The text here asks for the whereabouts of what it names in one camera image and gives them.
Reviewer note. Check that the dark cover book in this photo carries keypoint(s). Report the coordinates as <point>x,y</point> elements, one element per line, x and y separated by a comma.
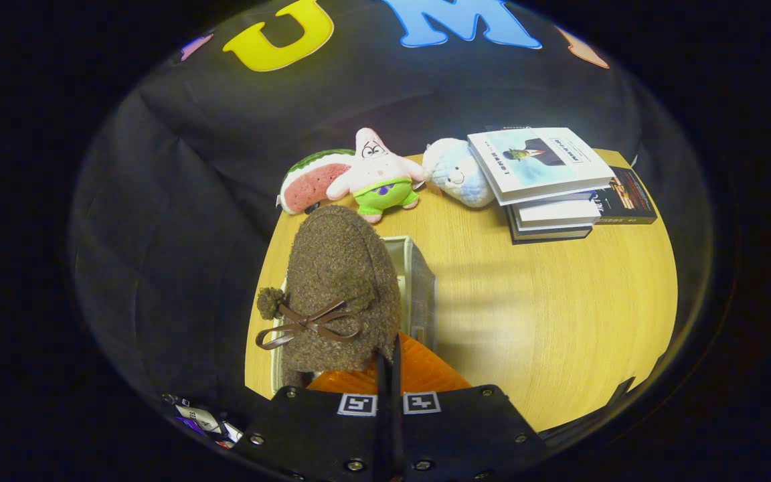
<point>549,235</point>

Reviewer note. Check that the white book with portrait cover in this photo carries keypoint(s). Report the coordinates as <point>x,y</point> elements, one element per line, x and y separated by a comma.
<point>539,164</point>

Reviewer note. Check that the grey fabric storage box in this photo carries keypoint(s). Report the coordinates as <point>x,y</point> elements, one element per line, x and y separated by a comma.
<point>419,288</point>

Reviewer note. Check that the black book with red print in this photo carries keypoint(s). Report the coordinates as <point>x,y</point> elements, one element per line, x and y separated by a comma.
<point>626,201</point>

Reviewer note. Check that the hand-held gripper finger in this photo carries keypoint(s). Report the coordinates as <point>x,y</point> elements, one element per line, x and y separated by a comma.
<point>399,442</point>
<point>383,442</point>

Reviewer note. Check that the white and blue plush toy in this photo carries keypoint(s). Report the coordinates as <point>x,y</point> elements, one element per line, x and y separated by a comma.
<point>459,171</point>

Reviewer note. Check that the pink starfish plush toy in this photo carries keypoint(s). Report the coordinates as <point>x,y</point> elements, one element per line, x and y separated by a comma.
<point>379,167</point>

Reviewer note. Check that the watermelon slice plush toy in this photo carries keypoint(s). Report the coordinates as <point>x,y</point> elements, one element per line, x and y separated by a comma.
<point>312,187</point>

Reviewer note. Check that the thick white book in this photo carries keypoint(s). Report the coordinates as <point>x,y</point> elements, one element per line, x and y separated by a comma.
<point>559,214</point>

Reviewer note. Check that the brown fuzzy shoe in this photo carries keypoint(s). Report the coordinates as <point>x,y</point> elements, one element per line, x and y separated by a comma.
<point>338,261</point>

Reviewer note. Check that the thin white book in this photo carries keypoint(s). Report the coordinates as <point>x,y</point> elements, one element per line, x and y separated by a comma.
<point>589,195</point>

